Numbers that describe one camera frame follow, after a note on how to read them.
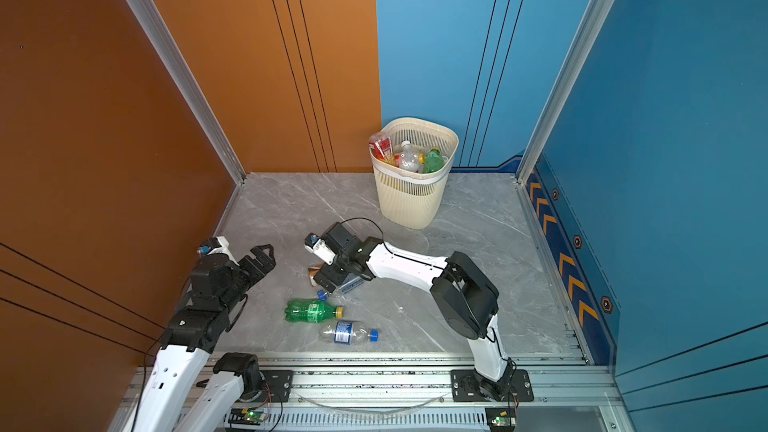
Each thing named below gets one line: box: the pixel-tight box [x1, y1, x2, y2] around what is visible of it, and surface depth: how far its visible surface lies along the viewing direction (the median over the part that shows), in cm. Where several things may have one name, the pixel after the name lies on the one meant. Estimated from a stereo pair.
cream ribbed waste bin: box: [373, 117, 459, 229], surface depth 97 cm
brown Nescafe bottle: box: [308, 264, 323, 287], surface depth 89 cm
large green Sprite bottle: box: [284, 299, 345, 323], surface depth 83 cm
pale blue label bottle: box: [317, 273, 366, 301], surface depth 89 cm
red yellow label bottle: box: [368, 132, 395, 164], surface depth 84 cm
